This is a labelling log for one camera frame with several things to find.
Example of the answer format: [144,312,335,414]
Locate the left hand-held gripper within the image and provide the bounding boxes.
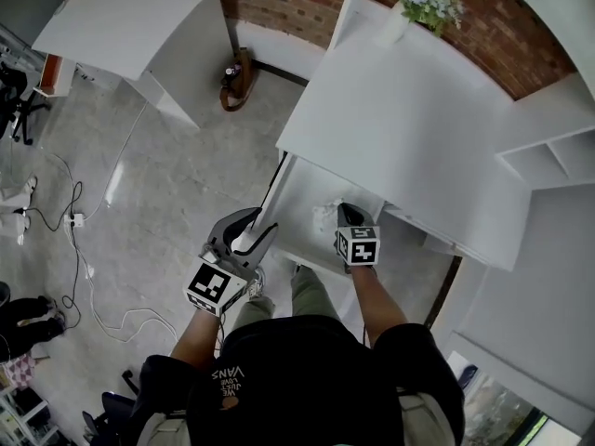
[184,205,280,318]

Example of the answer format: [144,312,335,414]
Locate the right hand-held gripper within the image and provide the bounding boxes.
[333,202,382,276]

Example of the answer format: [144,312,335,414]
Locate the white item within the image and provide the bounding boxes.
[311,197,344,234]

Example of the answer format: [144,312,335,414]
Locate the white drawer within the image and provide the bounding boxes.
[258,152,390,279]

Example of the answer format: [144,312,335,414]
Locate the person's left forearm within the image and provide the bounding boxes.
[168,305,226,372]

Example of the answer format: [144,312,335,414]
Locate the person's right forearm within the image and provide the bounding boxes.
[348,264,411,348]

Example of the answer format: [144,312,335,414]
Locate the person's olive trousers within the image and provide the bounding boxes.
[231,264,346,330]

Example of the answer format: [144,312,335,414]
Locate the white desk with hutch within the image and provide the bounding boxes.
[275,0,595,274]

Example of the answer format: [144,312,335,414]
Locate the brown leather bag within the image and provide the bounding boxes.
[218,46,258,113]

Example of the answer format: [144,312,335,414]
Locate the person's black shirt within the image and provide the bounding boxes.
[124,313,467,446]

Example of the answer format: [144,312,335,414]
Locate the white vase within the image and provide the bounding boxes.
[377,0,413,46]

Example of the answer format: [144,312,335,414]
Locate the white cubby shelf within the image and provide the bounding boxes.
[494,126,595,190]

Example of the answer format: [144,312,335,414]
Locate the black swivel chair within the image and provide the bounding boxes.
[81,367,141,441]

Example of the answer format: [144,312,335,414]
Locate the plain white desk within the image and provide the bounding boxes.
[31,0,234,132]

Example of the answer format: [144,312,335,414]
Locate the glass window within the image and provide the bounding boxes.
[444,349,583,446]

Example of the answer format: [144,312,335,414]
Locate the orange white cabinet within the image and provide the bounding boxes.
[38,52,76,98]

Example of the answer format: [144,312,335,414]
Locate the black office chair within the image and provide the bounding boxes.
[0,59,53,146]

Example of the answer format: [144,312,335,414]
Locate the white cable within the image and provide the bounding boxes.
[73,98,151,220]
[68,225,180,344]

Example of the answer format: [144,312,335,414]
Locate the black cable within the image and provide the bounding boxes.
[12,180,97,330]

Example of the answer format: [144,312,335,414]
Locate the white wire rack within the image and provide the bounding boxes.
[0,387,62,446]

